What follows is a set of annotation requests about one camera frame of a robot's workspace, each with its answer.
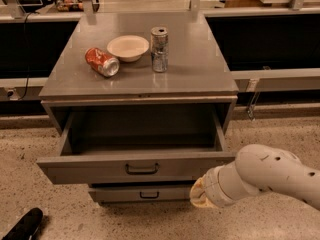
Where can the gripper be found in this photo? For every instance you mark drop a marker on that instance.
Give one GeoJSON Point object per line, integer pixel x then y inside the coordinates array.
{"type": "Point", "coordinates": [211, 186]}

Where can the grey top drawer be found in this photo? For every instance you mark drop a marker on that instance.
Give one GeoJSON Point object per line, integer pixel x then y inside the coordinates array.
{"type": "Point", "coordinates": [137, 145]}

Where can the grey drawer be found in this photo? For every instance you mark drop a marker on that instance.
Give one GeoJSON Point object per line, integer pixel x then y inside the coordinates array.
{"type": "Point", "coordinates": [137, 145]}
{"type": "Point", "coordinates": [131, 193]}

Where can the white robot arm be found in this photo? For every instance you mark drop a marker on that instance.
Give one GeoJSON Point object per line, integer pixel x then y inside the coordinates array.
{"type": "Point", "coordinates": [257, 169]}

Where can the grey metal drawer cabinet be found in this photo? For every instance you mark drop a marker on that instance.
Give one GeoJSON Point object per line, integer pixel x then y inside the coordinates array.
{"type": "Point", "coordinates": [197, 72]}

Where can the grey lower drawer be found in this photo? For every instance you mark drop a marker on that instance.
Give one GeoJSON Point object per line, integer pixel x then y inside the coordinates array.
{"type": "Point", "coordinates": [131, 193]}

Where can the red soda can lying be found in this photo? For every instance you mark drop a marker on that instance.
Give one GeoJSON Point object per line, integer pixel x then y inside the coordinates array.
{"type": "Point", "coordinates": [102, 62]}

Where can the silver tall can upright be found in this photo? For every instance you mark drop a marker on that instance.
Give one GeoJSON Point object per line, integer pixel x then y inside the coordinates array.
{"type": "Point", "coordinates": [159, 48]}

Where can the white paper bowl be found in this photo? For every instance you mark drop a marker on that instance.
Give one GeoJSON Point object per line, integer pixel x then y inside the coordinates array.
{"type": "Point", "coordinates": [128, 48]}

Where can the black shoe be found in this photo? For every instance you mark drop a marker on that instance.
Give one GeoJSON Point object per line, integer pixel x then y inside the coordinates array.
{"type": "Point", "coordinates": [26, 227]}

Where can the black top drawer handle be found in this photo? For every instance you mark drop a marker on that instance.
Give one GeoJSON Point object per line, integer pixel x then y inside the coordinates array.
{"type": "Point", "coordinates": [131, 170]}

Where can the black drawer handle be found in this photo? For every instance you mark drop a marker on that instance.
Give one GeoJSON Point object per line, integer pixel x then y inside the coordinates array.
{"type": "Point", "coordinates": [131, 170]}
{"type": "Point", "coordinates": [149, 195]}

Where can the black lower drawer handle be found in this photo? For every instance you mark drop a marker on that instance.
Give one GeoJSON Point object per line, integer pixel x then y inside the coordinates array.
{"type": "Point", "coordinates": [149, 195]}

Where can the metal bracket on rail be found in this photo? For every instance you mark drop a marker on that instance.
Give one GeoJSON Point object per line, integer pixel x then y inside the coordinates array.
{"type": "Point", "coordinates": [251, 88]}

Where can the wall power outlet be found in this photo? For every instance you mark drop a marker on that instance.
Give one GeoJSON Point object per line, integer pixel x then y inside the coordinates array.
{"type": "Point", "coordinates": [11, 94]}

